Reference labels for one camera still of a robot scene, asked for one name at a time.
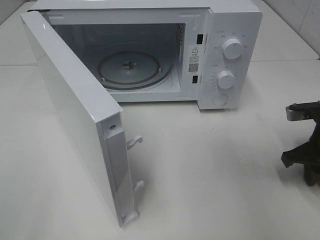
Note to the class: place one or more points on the white microwave door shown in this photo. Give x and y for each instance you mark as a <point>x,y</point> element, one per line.
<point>89,114</point>

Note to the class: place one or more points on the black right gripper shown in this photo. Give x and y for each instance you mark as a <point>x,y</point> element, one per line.
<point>308,156</point>

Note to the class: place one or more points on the white microwave oven body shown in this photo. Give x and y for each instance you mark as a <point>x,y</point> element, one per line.
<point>189,32</point>

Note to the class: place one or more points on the round white door button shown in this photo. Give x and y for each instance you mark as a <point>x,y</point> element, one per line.
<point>220,99</point>

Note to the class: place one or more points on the upper white power knob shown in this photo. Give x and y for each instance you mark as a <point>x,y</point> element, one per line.
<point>233,48</point>

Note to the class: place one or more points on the lower white timer knob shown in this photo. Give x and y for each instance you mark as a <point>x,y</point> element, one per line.
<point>225,79</point>

